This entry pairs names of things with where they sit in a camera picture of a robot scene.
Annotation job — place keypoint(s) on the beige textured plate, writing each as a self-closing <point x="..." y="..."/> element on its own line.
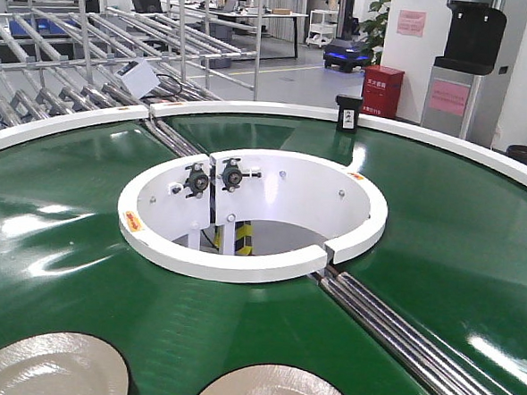
<point x="272" y="379"/>
<point x="63" y="363"/>

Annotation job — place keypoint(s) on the steel conveyor rollers far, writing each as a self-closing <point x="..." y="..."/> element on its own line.
<point x="171" y="138"/>

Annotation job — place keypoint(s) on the steel conveyor rollers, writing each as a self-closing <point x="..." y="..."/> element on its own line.
<point x="171" y="138"/>
<point x="436" y="371"/>

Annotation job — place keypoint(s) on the black sensor box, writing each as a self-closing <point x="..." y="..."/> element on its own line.
<point x="349" y="110"/>

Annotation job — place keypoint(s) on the red fire extinguisher cabinet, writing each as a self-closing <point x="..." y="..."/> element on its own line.
<point x="381" y="91"/>

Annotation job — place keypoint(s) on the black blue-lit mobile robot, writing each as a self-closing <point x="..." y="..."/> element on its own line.
<point x="346" y="54"/>

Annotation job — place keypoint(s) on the white control box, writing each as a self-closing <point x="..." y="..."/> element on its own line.
<point x="138" y="77"/>

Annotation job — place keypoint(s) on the white utility cart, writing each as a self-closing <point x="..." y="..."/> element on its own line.
<point x="322" y="27"/>

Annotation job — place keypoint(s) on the green potted plant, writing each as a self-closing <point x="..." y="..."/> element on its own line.
<point x="374" y="29"/>

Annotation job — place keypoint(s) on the grey water dispenser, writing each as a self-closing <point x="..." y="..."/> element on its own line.
<point x="455" y="102"/>

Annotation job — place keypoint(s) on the metal roller rack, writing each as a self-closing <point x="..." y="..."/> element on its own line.
<point x="60" y="57"/>

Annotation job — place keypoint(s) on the white outer conveyor rim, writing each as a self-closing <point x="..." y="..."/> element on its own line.
<point x="10" y="137"/>

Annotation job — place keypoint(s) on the black waste bin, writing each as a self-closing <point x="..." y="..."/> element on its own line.
<point x="524" y="156"/>

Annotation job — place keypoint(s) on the steel conveyor rollers near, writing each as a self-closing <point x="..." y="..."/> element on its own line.
<point x="436" y="371"/>

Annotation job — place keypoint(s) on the right black bearing mount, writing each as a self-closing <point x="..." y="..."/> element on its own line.
<point x="232" y="175"/>

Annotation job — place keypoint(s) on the black bearing mount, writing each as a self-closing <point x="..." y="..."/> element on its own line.
<point x="232" y="175"/>
<point x="197" y="181"/>

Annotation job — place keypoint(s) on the left black bearing mount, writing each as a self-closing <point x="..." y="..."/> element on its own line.
<point x="197" y="181"/>

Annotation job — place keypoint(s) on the pink wall notice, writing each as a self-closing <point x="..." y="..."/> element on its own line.
<point x="411" y="23"/>

